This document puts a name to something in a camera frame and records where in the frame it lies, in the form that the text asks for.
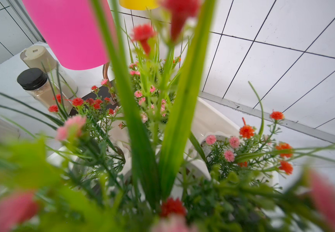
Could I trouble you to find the beige cap spice bottle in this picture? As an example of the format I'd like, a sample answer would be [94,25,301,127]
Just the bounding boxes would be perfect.
[20,45,78,99]

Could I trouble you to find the small red flower potted plant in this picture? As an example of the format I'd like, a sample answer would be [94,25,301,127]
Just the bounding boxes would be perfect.
[189,111,335,177]

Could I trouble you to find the white rectangular storage tray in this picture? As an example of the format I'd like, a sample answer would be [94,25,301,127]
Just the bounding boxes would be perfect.
[47,97,280,204]

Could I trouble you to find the pink plastic goblet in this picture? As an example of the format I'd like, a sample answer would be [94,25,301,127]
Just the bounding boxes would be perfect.
[23,1,110,70]

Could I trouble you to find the green potted plant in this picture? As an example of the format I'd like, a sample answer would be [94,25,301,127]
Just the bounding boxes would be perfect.
[126,22,187,137]
[0,63,128,180]

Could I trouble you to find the pink potted plant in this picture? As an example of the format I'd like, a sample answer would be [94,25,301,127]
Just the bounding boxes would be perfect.
[0,1,335,232]

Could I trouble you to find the yellow plastic goblet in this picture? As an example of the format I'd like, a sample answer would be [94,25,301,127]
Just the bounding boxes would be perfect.
[119,0,159,11]

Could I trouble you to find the black cap spice bottle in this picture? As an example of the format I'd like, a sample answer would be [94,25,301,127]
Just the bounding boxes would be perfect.
[17,68,72,113]

